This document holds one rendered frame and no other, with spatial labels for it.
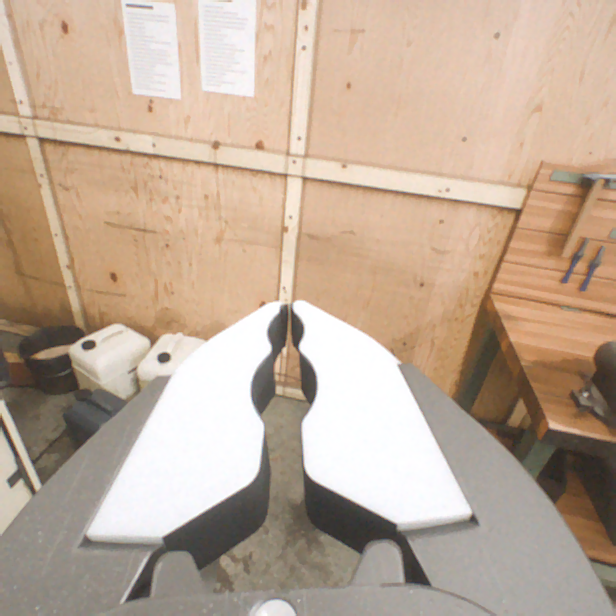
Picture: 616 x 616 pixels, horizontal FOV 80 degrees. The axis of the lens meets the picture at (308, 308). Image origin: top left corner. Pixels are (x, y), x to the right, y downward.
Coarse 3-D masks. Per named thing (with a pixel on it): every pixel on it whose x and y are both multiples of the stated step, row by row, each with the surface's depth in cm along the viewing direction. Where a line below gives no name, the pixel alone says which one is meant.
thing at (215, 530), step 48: (240, 336) 10; (192, 384) 9; (240, 384) 9; (144, 432) 8; (192, 432) 8; (240, 432) 8; (144, 480) 7; (192, 480) 7; (240, 480) 7; (96, 528) 6; (144, 528) 6; (192, 528) 6; (240, 528) 7
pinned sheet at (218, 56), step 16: (208, 0) 128; (224, 0) 127; (240, 0) 126; (208, 16) 130; (224, 16) 129; (240, 16) 128; (208, 32) 133; (224, 32) 132; (240, 32) 131; (208, 48) 135; (224, 48) 134; (240, 48) 133; (208, 64) 138; (224, 64) 137; (240, 64) 135; (208, 80) 140; (224, 80) 139; (240, 80) 138
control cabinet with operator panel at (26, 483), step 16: (0, 400) 88; (0, 416) 90; (0, 432) 92; (16, 432) 94; (0, 448) 93; (16, 448) 96; (0, 464) 93; (16, 464) 98; (0, 480) 94; (16, 480) 99; (32, 480) 103; (0, 496) 95; (16, 496) 100; (32, 496) 107; (0, 512) 96; (16, 512) 101; (0, 528) 97
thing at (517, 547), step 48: (432, 384) 9; (432, 432) 7; (480, 432) 7; (480, 480) 6; (528, 480) 6; (432, 528) 6; (480, 528) 6; (528, 528) 6; (432, 576) 5; (480, 576) 5; (528, 576) 5; (576, 576) 5
